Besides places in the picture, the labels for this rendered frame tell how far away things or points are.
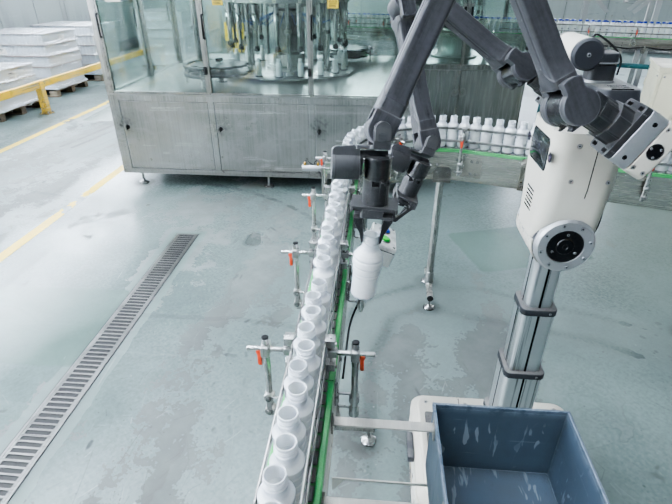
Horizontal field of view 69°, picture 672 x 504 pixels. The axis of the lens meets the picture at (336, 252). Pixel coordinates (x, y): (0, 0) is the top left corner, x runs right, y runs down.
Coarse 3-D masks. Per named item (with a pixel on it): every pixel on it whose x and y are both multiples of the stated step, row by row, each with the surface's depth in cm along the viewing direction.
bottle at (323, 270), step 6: (318, 258) 131; (324, 258) 132; (318, 264) 130; (324, 264) 129; (330, 264) 130; (318, 270) 130; (324, 270) 130; (330, 270) 131; (318, 276) 130; (324, 276) 130; (330, 276) 130; (330, 282) 131; (330, 288) 132; (330, 294) 133
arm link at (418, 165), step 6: (414, 156) 136; (420, 156) 136; (414, 162) 136; (420, 162) 135; (426, 162) 136; (408, 168) 138; (414, 168) 136; (420, 168) 135; (426, 168) 136; (408, 174) 138; (414, 174) 137; (420, 174) 136; (426, 174) 138; (420, 180) 138
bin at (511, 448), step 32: (448, 416) 115; (480, 416) 114; (512, 416) 114; (544, 416) 113; (448, 448) 121; (480, 448) 120; (512, 448) 119; (544, 448) 118; (576, 448) 106; (352, 480) 122; (448, 480) 120; (480, 480) 120; (512, 480) 120; (544, 480) 120; (576, 480) 106
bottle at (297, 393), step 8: (288, 384) 89; (296, 384) 91; (304, 384) 90; (288, 392) 88; (296, 392) 92; (304, 392) 88; (288, 400) 89; (296, 400) 88; (304, 400) 89; (312, 400) 92; (304, 408) 89; (312, 408) 90; (304, 416) 89; (312, 416) 91; (304, 424) 90; (312, 440) 94; (312, 448) 95
